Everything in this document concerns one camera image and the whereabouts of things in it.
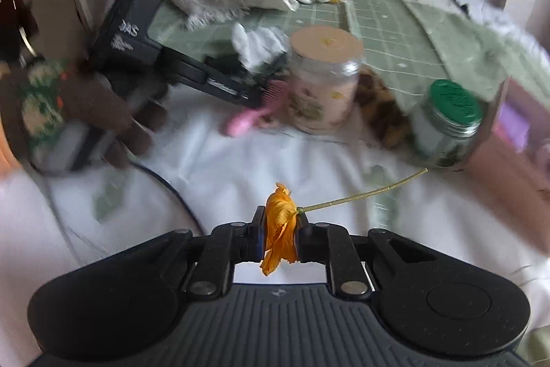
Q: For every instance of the person's left hand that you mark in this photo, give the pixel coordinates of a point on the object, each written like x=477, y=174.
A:
x=99, y=104

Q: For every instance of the brown plush toy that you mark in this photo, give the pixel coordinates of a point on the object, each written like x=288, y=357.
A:
x=378, y=104

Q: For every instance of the glass jar with green lid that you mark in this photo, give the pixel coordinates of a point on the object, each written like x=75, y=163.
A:
x=447, y=130

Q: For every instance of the green grid bedsheet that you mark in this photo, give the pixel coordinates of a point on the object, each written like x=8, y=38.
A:
x=386, y=27

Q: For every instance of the glass jar with pink lid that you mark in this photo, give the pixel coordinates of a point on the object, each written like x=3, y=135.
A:
x=320, y=92

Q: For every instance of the white tissue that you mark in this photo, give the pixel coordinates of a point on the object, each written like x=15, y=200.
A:
x=258, y=42

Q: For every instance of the pink comb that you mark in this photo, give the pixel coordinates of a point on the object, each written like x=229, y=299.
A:
x=245, y=120

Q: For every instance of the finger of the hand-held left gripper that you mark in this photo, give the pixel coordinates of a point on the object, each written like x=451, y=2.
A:
x=215, y=85
x=223, y=64

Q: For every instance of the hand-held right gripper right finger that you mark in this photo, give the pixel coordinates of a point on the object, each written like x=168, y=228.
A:
x=310, y=242

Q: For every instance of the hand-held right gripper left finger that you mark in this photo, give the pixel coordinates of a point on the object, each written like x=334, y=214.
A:
x=259, y=236

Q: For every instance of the orange dried flower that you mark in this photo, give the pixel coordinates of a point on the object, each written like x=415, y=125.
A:
x=279, y=229

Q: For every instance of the pink storage box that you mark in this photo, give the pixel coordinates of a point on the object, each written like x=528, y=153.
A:
x=502, y=173

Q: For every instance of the purple soft roll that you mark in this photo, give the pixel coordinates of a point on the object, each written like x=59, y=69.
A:
x=513, y=126

